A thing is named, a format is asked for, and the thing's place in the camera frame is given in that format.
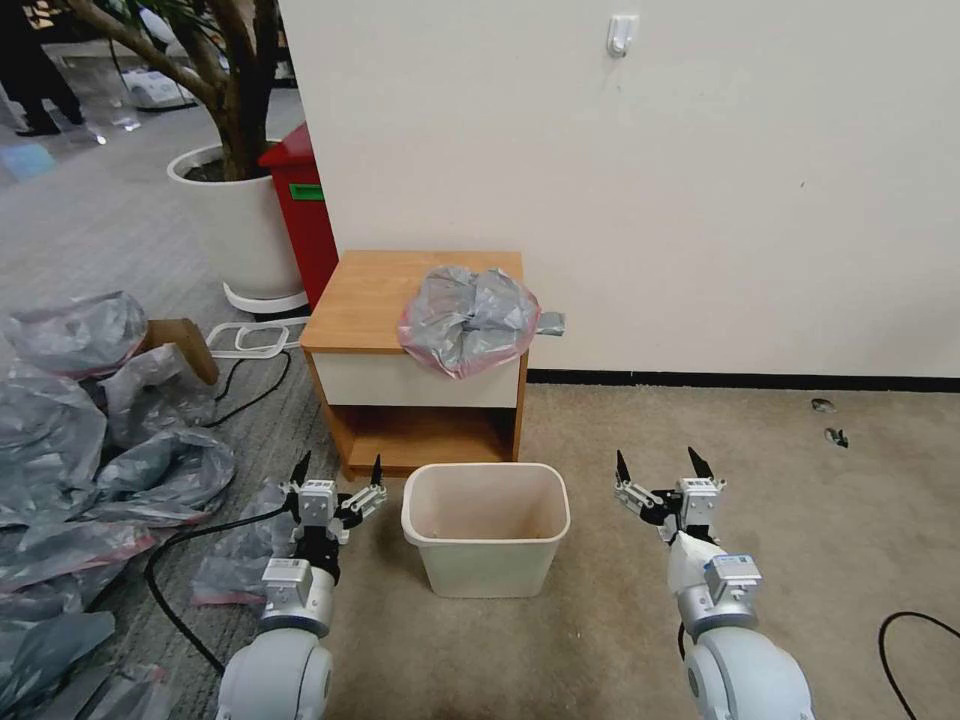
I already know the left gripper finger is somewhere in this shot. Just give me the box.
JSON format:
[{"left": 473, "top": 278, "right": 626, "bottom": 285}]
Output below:
[
  {"left": 279, "top": 450, "right": 312, "bottom": 498},
  {"left": 343, "top": 452, "right": 389, "bottom": 520}
]

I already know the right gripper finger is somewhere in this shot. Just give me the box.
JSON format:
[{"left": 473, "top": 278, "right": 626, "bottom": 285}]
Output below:
[
  {"left": 613, "top": 449, "right": 655, "bottom": 517},
  {"left": 688, "top": 446, "right": 728, "bottom": 492}
]

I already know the crumpled grey garbage bag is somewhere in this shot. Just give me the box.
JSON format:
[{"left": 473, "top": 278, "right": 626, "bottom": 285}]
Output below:
[
  {"left": 188, "top": 483, "right": 301, "bottom": 607},
  {"left": 41, "top": 661, "right": 175, "bottom": 720},
  {"left": 0, "top": 518, "right": 159, "bottom": 613},
  {"left": 0, "top": 363, "right": 110, "bottom": 530},
  {"left": 1, "top": 290, "right": 150, "bottom": 380},
  {"left": 73, "top": 427, "right": 238, "bottom": 528},
  {"left": 0, "top": 608, "right": 117, "bottom": 720},
  {"left": 95, "top": 346, "right": 220, "bottom": 433}
]

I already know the cream plastic trash can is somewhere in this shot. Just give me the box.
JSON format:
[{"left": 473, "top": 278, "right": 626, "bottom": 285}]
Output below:
[{"left": 401, "top": 462, "right": 572, "bottom": 600}]

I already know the grey garbage bag, pink rim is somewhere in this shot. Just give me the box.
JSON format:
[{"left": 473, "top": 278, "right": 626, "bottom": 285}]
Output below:
[{"left": 395, "top": 263, "right": 542, "bottom": 381}]

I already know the wooden bedside table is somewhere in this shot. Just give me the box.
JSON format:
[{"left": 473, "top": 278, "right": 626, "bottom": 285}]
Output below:
[{"left": 299, "top": 250, "right": 531, "bottom": 482}]

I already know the brown cardboard piece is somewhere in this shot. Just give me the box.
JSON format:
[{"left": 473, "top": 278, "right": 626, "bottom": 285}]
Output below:
[{"left": 145, "top": 317, "right": 221, "bottom": 387}]

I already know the white round planter pot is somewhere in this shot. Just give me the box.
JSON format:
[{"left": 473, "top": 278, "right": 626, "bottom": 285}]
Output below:
[{"left": 165, "top": 141, "right": 311, "bottom": 314}]

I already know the red box with green slot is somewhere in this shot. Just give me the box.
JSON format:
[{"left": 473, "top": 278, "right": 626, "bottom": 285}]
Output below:
[{"left": 257, "top": 122, "right": 340, "bottom": 310}]

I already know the brown tree trunk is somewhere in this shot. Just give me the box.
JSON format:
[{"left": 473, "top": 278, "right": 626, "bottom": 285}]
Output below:
[{"left": 65, "top": 0, "right": 283, "bottom": 183}]

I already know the white low machine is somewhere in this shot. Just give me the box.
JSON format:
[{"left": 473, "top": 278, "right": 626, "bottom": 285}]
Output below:
[{"left": 118, "top": 65, "right": 198, "bottom": 112}]

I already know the person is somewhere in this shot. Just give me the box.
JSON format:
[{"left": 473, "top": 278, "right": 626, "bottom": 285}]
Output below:
[{"left": 0, "top": 0, "right": 87, "bottom": 138}]

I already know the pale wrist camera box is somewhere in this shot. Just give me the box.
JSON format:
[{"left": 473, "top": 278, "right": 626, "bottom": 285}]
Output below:
[
  {"left": 297, "top": 479, "right": 337, "bottom": 528},
  {"left": 676, "top": 476, "right": 724, "bottom": 531}
]

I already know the thin black cable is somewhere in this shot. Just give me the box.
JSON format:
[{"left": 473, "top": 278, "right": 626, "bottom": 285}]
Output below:
[{"left": 211, "top": 347, "right": 294, "bottom": 430}]

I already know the thick black cable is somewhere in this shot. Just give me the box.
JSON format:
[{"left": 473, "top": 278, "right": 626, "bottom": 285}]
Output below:
[{"left": 143, "top": 497, "right": 295, "bottom": 674}]

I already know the looped black cable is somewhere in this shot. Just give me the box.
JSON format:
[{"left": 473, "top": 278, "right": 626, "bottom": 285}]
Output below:
[{"left": 878, "top": 611, "right": 960, "bottom": 720}]

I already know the white wall hook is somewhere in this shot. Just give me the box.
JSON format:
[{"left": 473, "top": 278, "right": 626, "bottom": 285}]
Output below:
[{"left": 606, "top": 13, "right": 640, "bottom": 58}]

